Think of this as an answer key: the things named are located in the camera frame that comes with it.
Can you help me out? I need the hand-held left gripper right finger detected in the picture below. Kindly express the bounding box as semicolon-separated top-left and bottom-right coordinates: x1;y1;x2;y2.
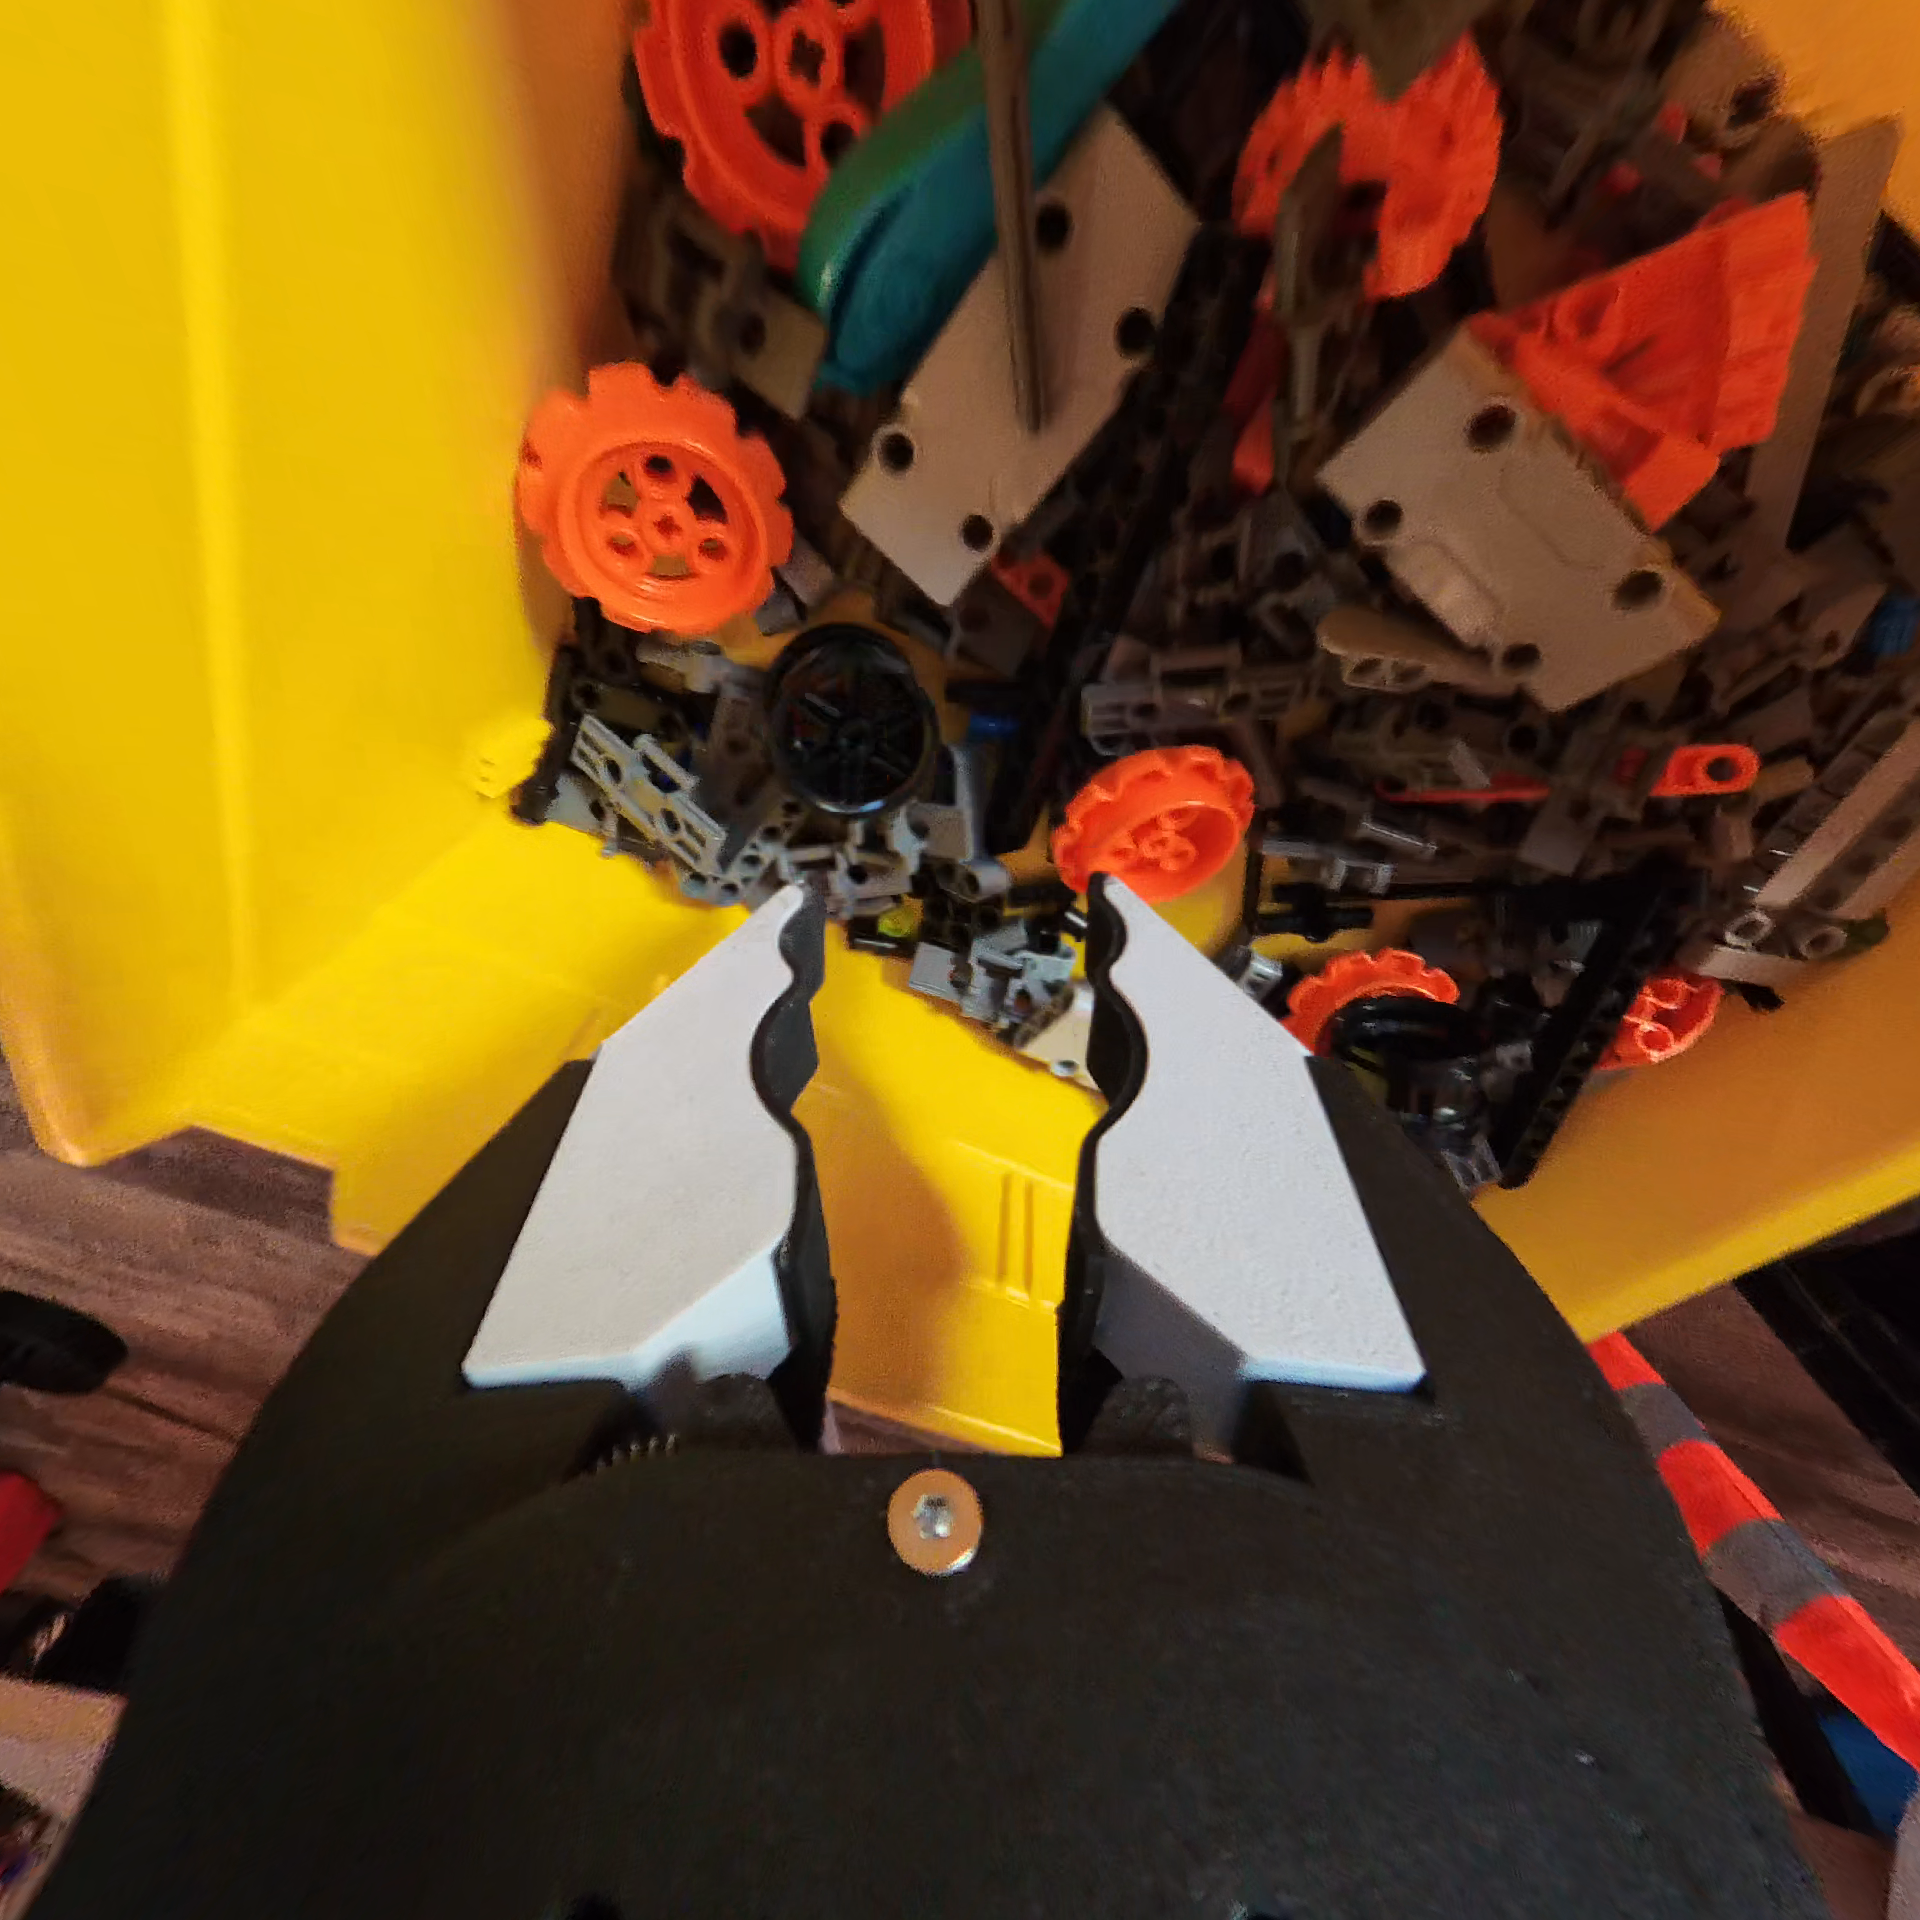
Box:
1056;869;1428;1441

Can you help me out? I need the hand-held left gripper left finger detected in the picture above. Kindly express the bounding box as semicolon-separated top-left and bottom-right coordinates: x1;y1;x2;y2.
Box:
466;879;833;1441

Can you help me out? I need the pile of building kit parts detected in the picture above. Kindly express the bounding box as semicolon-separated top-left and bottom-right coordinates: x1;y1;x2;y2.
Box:
510;0;1920;1187

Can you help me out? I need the yellow plastic parts bin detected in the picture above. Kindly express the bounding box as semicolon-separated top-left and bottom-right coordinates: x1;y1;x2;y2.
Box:
0;0;1920;1457

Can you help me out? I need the orange grey striped strap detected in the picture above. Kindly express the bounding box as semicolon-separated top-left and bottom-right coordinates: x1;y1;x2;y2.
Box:
1590;1335;1920;1772

